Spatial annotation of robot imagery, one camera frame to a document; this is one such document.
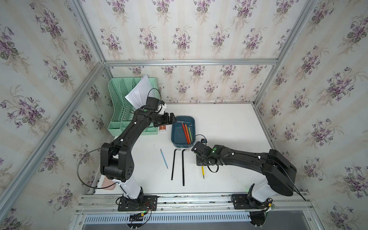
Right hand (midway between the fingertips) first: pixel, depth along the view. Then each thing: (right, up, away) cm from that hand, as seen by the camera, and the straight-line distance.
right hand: (200, 161), depth 85 cm
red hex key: (-9, +16, +16) cm, 24 cm away
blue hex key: (-23, +1, +5) cm, 24 cm away
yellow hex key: (+1, -5, -4) cm, 6 cm away
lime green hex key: (-6, +17, +17) cm, 24 cm away
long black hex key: (-10, +5, +8) cm, 14 cm away
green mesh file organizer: (-62, +32, +28) cm, 75 cm away
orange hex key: (-7, +16, +16) cm, 24 cm away
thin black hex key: (-16, -2, +3) cm, 17 cm away
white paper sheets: (-39, +41, +6) cm, 57 cm away
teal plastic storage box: (-11, +16, +17) cm, 25 cm away
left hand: (-18, +24, +1) cm, 30 cm away
